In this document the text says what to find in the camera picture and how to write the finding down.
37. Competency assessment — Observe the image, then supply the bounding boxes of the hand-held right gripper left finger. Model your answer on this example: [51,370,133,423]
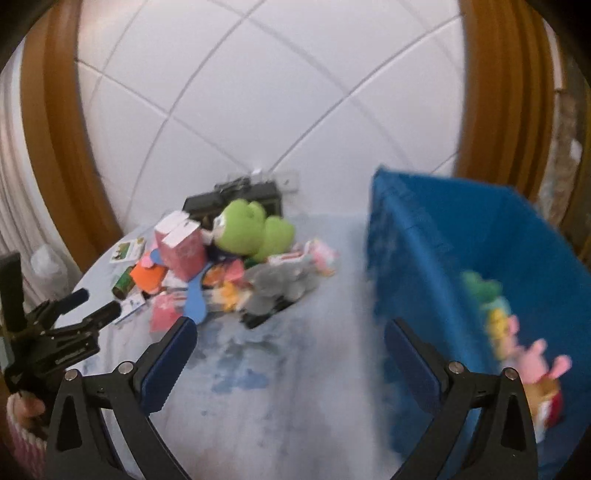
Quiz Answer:
[44,318,198,480]

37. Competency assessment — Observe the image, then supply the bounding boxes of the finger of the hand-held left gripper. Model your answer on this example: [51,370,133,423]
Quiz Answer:
[34,288,90,324]
[69,301,122,337]

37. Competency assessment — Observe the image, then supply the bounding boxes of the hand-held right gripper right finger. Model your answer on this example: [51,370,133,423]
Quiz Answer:
[384,318,540,480]

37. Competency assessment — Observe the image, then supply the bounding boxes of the blue storage bin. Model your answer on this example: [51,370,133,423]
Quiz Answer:
[365,166,591,480]

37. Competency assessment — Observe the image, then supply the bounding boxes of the green frog plush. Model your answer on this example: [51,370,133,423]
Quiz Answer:
[211,198,297,262]

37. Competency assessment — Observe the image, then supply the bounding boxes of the person's left hand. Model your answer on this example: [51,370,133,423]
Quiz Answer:
[18,398,46,422]

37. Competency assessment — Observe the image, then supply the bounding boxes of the small white box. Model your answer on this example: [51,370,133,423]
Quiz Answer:
[115,295,149,327]

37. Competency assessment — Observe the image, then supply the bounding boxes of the green can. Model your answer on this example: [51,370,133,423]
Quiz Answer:
[112,272,137,300]

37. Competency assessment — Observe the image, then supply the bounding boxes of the pink packet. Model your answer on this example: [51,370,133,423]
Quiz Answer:
[150,293,186,333]

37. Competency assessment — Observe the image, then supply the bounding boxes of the blue foam paddle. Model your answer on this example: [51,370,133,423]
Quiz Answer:
[181,271,211,326]

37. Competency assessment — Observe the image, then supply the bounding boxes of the white card with green picture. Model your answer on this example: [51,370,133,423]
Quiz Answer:
[109,237,148,265]

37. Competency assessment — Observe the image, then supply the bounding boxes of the yellow small toy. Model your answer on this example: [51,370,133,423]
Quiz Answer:
[216,284,253,315]

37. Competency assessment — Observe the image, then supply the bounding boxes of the yellow plush toy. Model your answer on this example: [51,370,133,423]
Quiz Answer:
[486,308,521,361]

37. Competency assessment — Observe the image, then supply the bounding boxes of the pink cardboard box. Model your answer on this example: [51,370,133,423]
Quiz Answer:
[154,210,207,281]

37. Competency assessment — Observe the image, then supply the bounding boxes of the orange snack packet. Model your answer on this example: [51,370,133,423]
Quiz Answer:
[202,260,246,289]

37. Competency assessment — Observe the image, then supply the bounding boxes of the green plush toy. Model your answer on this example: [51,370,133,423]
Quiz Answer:
[461,271,511,315]

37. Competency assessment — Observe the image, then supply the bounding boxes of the white curtain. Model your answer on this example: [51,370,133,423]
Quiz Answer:
[0,46,80,298]

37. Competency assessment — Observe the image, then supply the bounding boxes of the pink plush toy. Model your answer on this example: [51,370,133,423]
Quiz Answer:
[514,338,574,389]

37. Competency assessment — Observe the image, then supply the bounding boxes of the grey plush toy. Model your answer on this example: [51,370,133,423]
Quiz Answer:
[240,257,322,324]

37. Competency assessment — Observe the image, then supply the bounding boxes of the brown red plush toy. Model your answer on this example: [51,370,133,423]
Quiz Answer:
[525,378,565,431]

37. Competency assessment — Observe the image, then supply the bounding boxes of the pink white snack pack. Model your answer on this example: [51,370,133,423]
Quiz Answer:
[301,239,339,278]

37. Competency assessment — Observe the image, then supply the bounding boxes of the transparent dark tube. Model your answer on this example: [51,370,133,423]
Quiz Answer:
[213,174,259,191]

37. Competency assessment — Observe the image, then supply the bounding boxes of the black gift box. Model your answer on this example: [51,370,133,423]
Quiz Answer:
[182,182,283,228]

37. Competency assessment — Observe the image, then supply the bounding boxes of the wooden door frame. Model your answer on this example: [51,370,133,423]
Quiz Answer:
[454,0,560,205]
[20,0,123,274]

